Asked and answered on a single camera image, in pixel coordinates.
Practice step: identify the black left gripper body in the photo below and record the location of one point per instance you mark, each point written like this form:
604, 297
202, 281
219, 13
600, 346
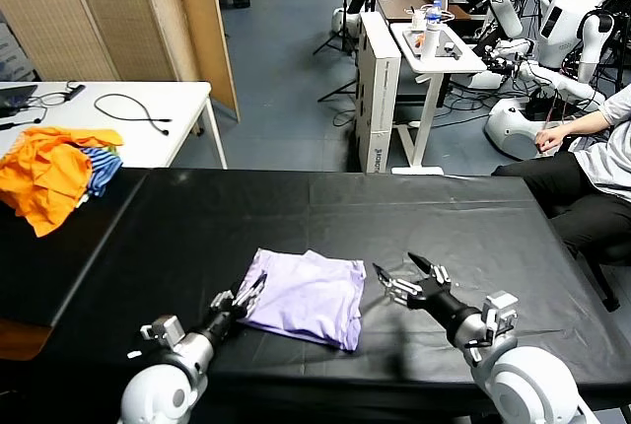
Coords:
222, 323

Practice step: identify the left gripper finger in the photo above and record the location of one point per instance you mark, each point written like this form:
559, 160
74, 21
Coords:
250, 298
227, 300

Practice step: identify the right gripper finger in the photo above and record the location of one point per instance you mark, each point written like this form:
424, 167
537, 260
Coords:
399, 288
436, 273

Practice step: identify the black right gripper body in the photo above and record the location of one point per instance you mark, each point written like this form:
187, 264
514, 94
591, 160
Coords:
448, 313

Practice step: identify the lavender t-shirt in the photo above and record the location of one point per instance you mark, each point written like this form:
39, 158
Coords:
310, 296

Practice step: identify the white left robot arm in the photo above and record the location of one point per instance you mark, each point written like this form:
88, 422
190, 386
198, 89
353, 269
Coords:
162, 389

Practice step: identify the small white round robot base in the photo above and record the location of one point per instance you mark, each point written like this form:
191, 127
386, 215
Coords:
345, 21

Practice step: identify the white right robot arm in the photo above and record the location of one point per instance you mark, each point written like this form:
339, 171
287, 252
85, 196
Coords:
527, 384

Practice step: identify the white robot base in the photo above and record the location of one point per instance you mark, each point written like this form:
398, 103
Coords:
512, 128

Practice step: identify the person's bare forearm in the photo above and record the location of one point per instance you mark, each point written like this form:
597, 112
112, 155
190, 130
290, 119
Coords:
586, 124

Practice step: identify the person's bare hand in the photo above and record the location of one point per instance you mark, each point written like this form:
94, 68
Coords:
551, 139

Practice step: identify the black wrinkled table cover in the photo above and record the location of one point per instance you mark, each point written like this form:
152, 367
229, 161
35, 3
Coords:
345, 217

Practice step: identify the small white tag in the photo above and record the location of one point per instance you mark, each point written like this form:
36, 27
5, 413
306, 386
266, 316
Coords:
133, 354

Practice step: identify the black trousers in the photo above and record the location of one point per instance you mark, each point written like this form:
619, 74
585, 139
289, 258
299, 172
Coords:
572, 197

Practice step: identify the black chair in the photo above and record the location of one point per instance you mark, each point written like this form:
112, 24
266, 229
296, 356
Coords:
606, 276

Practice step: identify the white standing desk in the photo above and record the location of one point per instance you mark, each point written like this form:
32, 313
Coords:
429, 98

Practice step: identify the black glossy table cover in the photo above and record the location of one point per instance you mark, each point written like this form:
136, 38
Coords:
49, 271

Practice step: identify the blue striped garment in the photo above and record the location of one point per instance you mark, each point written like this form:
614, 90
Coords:
103, 167

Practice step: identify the tall white cardboard box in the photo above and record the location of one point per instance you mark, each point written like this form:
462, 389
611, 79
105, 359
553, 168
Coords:
377, 98

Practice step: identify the white table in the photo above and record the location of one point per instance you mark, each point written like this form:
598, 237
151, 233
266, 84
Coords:
162, 103

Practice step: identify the grey shirt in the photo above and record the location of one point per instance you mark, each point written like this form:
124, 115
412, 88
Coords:
609, 158

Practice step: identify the orange garment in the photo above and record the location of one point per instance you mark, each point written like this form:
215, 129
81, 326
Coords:
44, 177

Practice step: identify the white tumbler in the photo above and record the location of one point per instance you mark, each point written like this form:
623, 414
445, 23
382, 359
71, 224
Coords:
429, 47

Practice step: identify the grey tray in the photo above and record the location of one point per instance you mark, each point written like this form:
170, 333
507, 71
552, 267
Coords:
451, 44

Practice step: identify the white paper cup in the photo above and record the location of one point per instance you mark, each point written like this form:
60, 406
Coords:
418, 20

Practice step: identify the black tripod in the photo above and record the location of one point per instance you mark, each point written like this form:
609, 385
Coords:
340, 34

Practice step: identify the black adapter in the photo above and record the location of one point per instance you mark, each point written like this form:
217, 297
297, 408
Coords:
75, 91

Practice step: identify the clear water bottle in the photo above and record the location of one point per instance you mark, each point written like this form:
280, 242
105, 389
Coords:
434, 12

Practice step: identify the white humanoid robot black shoulders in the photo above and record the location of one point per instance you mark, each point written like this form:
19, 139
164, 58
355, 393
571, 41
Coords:
562, 24

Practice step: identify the black laptop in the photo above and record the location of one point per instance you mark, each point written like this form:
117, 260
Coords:
15, 97

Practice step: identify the wooden partition screen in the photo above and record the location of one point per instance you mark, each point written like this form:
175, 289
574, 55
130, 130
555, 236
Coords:
98, 10

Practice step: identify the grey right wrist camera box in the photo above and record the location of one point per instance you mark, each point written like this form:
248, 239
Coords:
500, 313

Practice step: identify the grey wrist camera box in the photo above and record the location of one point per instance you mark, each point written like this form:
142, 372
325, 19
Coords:
165, 330
500, 313

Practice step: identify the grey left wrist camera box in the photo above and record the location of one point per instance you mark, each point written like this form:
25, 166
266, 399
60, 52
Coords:
165, 330

